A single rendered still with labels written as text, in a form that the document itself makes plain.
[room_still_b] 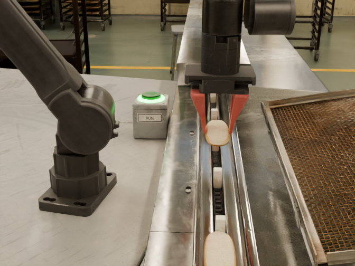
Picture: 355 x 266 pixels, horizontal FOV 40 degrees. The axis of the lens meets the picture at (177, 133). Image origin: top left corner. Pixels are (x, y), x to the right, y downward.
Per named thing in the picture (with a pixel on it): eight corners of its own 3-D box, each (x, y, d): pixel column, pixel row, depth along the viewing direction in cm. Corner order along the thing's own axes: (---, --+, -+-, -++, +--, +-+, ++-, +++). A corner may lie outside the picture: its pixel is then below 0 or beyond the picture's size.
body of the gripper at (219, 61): (255, 89, 70) (259, 37, 67) (184, 87, 70) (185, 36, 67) (251, 77, 76) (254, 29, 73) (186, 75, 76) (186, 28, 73)
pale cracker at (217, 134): (204, 122, 81) (205, 116, 80) (227, 123, 81) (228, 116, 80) (204, 146, 72) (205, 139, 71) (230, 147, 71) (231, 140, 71)
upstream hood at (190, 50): (189, 15, 237) (190, -3, 233) (227, 15, 236) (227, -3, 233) (176, 91, 121) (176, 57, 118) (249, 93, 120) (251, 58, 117)
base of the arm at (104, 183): (72, 174, 85) (36, 209, 74) (68, 131, 82) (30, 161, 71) (118, 180, 83) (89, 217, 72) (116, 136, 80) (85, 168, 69)
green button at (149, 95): (142, 98, 102) (142, 91, 101) (161, 98, 102) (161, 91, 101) (140, 104, 98) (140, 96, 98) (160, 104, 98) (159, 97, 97)
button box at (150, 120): (137, 140, 108) (136, 92, 104) (173, 140, 107) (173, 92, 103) (132, 155, 100) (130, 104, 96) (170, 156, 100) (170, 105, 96)
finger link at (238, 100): (246, 142, 72) (250, 81, 69) (197, 140, 73) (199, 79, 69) (242, 125, 79) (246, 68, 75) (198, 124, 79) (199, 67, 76)
